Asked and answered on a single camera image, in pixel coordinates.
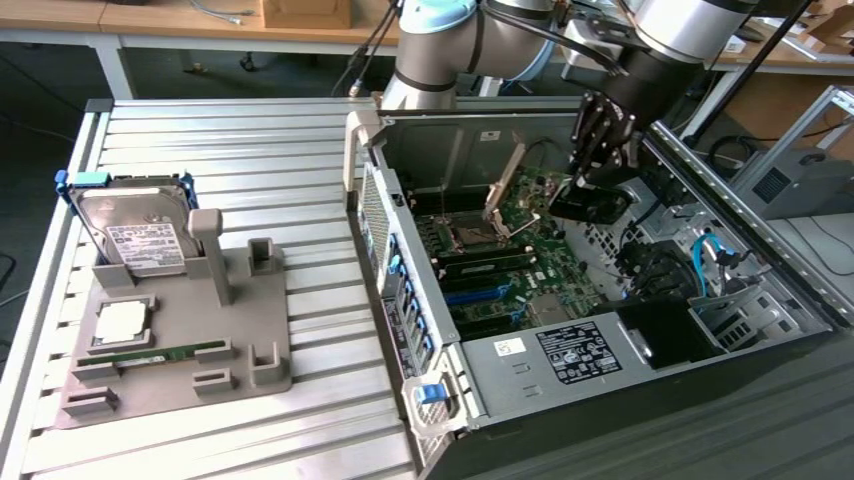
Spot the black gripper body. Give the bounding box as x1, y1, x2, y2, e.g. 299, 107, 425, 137
582, 33, 708, 135

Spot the green graphics card black fan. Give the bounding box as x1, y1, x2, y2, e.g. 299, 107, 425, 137
482, 131, 634, 225

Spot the black stand pole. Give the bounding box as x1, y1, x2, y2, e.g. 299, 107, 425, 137
678, 0, 820, 149

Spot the open metal PC case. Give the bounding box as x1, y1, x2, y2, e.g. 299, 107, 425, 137
343, 102, 844, 480

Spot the metal socket cover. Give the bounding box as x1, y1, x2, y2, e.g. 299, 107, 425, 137
493, 197, 546, 236

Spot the black monitor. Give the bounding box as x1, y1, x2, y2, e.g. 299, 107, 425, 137
737, 0, 813, 42

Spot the CPU socket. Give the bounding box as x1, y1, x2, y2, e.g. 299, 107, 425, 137
446, 212, 509, 251

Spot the green motherboard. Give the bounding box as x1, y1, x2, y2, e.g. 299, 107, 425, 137
399, 187, 606, 341

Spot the grey computer tower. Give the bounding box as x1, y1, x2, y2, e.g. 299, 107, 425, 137
730, 147, 854, 221

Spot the brown cardboard box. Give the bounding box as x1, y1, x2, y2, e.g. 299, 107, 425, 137
804, 0, 854, 49
261, 0, 354, 30

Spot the black RAM stick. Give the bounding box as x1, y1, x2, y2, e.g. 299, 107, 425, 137
437, 253, 538, 279

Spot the silver chipset heat sink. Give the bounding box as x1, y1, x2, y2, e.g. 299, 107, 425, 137
530, 294, 577, 324

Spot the grey power supply unit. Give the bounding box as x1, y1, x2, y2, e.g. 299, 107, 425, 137
460, 312, 660, 419

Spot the hard disk blue caddy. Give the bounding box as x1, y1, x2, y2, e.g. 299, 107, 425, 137
54, 169, 202, 279

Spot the grey plastic parts rack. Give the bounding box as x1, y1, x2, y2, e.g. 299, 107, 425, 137
53, 208, 295, 431

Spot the green RAM stick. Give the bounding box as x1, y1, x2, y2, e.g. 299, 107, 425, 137
78, 341, 227, 368

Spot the silver CPU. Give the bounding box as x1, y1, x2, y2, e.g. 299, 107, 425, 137
93, 301, 153, 346

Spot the black wire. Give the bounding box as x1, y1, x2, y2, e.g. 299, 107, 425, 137
526, 139, 577, 171

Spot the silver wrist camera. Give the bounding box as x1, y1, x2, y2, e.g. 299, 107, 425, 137
564, 19, 633, 69

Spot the black coiled cable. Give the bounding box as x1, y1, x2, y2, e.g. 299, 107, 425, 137
706, 134, 762, 174

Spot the blue wire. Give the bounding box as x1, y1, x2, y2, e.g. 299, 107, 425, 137
690, 232, 742, 301

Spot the aluminium profile frame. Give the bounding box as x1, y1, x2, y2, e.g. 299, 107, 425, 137
760, 84, 854, 166

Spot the wooden desk white frame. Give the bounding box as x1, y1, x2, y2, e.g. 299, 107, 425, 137
552, 0, 854, 81
0, 0, 402, 99

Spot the grey case handle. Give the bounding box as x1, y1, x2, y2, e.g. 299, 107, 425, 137
343, 110, 390, 194
405, 372, 469, 439

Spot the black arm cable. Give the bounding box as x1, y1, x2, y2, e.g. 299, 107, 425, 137
333, 0, 633, 99

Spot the grey network cable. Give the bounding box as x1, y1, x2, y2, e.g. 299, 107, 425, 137
189, 0, 257, 25

